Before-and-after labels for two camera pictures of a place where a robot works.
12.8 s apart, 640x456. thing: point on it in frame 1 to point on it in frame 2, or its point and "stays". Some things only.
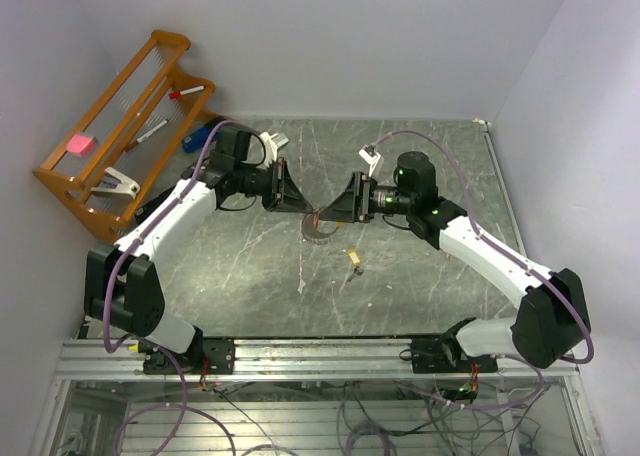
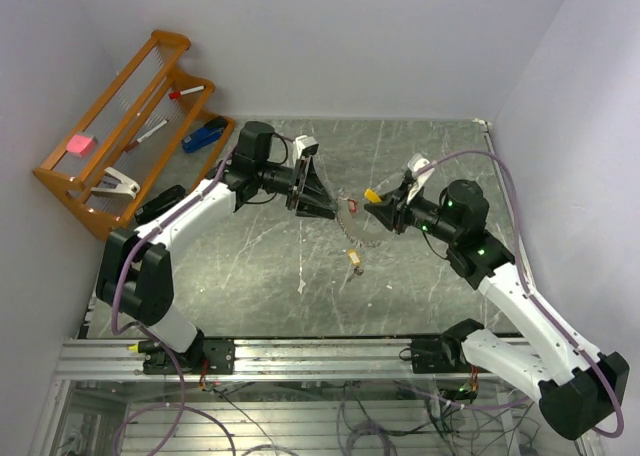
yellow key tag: [354, 257] stays
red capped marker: [174, 95] stays
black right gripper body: [363, 191] to [402, 215]
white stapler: [116, 184] stays
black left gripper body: [272, 184] to [299, 184]
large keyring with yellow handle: [310, 230] to [371, 195]
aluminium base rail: [120, 360] stays
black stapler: [149, 205] stays
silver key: [356, 271] stays
